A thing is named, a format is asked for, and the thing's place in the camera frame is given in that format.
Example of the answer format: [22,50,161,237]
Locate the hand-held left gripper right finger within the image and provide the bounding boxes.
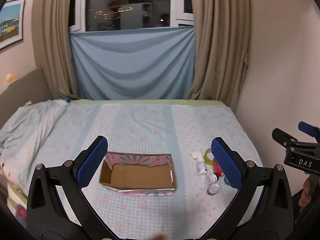
[200,137,294,240]

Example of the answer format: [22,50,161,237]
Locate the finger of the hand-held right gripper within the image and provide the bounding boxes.
[272,128,299,153]
[298,121,320,141]

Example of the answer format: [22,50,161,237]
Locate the yellow tape roll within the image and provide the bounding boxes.
[204,148,216,166]

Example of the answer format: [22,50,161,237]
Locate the person's right hand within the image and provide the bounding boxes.
[298,179,312,207]

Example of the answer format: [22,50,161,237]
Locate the light blue hanging cloth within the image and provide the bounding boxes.
[69,26,195,100]

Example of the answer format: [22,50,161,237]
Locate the small pale yellow item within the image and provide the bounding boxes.
[5,74,17,87]

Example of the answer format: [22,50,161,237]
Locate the cardboard box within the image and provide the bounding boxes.
[99,151,177,196]

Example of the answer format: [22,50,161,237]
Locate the framed wall picture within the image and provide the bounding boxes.
[0,0,26,50]

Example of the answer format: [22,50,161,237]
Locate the light blue duvet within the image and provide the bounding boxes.
[0,99,72,193]

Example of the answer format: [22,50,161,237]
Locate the white plastic bottle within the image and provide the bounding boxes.
[191,152,208,176]

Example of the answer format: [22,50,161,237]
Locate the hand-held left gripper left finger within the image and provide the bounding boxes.
[26,136,118,240]

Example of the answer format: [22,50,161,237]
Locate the checked floral bed sheet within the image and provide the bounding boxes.
[7,99,264,240]

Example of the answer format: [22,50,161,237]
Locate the grey upholstered headboard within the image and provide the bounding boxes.
[0,67,53,130]

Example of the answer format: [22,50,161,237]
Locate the beige curtain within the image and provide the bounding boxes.
[31,0,80,100]
[189,0,251,105]

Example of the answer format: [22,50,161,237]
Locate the window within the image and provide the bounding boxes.
[69,0,195,32]

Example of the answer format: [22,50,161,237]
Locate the small white-lidded jar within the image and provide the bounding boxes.
[205,173,218,185]
[206,183,220,195]

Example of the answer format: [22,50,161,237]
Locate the small red box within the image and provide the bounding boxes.
[213,160,225,178]

